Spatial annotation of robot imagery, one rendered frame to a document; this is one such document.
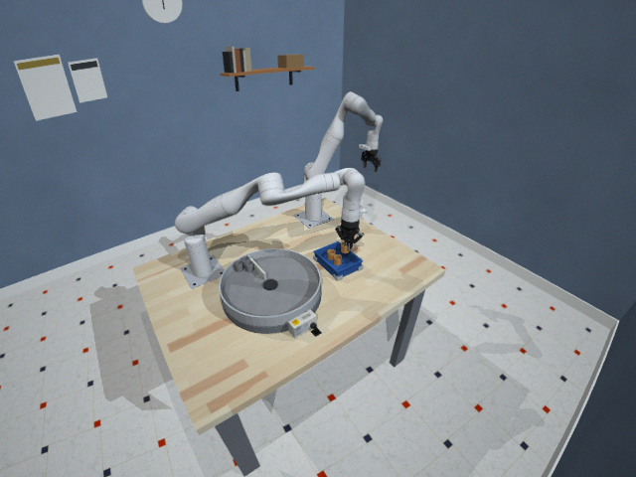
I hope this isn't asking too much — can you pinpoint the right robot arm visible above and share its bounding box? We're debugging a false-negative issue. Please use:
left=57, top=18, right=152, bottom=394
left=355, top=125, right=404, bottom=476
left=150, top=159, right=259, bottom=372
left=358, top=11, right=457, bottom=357
left=175, top=168, right=367, bottom=277

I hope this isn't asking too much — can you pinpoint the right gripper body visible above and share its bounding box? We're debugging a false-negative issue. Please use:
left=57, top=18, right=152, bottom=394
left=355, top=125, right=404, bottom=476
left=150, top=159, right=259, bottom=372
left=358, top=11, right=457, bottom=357
left=340, top=218, right=360, bottom=237

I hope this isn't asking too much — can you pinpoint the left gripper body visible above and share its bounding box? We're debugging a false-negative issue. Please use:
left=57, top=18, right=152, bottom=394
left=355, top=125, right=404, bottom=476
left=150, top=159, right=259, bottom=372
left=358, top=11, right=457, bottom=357
left=366, top=149, right=378, bottom=162

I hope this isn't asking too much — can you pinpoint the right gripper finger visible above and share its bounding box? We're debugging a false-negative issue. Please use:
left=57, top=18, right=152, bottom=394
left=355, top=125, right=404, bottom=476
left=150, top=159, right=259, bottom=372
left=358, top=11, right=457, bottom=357
left=335, top=226, right=349, bottom=246
left=348, top=230, right=364, bottom=250

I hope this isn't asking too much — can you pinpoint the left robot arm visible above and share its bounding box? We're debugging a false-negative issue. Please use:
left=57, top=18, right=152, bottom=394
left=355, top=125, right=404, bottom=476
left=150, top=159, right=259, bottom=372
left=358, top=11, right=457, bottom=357
left=304, top=91, right=383, bottom=221

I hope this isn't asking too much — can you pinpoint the blue open-top crate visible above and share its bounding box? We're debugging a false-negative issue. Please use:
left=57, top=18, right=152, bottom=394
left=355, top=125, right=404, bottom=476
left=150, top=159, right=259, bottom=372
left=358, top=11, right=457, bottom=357
left=313, top=241, right=363, bottom=277

